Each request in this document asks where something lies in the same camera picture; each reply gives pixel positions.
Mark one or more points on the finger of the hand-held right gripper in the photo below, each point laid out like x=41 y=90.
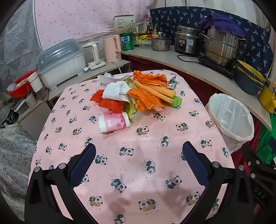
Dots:
x=259 y=189

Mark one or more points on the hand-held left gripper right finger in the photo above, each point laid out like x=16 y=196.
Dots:
x=195 y=165

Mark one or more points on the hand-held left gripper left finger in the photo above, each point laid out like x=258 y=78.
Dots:
x=83 y=165

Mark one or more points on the bin with white liner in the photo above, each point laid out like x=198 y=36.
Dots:
x=232 y=120

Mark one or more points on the red cloth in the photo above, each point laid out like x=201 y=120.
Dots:
x=248 y=159

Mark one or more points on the green plastic bag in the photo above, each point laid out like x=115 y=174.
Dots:
x=266 y=142

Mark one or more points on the pink paper cup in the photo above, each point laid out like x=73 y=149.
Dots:
x=114 y=122

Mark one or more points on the pink panda tablecloth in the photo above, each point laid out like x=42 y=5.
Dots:
x=140 y=155

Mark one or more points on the grey speckled blanket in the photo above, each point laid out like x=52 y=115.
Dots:
x=15 y=155

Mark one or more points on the white paper towel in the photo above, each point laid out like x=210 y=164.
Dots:
x=117 y=90

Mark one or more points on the silver green foil wrapper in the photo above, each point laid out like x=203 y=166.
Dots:
x=173 y=83

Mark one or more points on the crumpled white tissue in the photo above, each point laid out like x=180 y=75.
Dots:
x=107 y=78

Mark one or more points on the yellow pot with steel lid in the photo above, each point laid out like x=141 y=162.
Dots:
x=267 y=94

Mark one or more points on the white low shelf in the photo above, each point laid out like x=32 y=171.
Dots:
x=101 y=71

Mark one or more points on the white plug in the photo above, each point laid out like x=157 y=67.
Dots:
x=86 y=69

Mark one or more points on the white cup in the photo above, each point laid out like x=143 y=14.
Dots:
x=35 y=80

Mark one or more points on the crumpled orange plastic bag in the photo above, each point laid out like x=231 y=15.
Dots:
x=151 y=77

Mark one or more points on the red bowl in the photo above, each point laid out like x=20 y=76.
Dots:
x=20 y=86

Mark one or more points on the black induction cooker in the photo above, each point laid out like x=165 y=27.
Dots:
x=215 y=65

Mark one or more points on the stack of yellow teal bowls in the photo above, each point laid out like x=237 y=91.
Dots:
x=250 y=77

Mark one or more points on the white lidded dish box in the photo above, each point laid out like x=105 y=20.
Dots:
x=62 y=62

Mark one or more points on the grey curved counter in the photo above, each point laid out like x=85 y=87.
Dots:
x=163 y=58

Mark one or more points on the white glass kettle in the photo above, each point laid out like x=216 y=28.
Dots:
x=92 y=53

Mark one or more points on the pink electric kettle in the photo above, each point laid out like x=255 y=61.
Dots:
x=112 y=48

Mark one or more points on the large steel steamer pot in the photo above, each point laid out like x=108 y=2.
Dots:
x=222 y=47

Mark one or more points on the steel rice cooker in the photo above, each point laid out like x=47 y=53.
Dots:
x=187 y=41

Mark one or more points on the small lidded steel pot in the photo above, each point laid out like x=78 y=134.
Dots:
x=160 y=44

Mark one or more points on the green tin can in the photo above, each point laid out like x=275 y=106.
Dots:
x=126 y=42

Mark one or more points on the dark sauce bottle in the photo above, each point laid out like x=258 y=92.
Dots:
x=136 y=39

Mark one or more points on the yellow label jar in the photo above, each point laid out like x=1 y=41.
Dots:
x=143 y=36

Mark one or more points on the tall brown sauce bottle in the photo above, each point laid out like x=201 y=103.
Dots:
x=149 y=28

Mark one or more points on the purple cloth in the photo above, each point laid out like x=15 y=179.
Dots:
x=220 y=22

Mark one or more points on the pink dotted curtain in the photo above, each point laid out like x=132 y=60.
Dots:
x=86 y=19

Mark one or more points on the white cardboard box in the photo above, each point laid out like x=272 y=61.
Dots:
x=125 y=24

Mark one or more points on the blue patterned cloth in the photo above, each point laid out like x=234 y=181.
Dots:
x=168 y=19

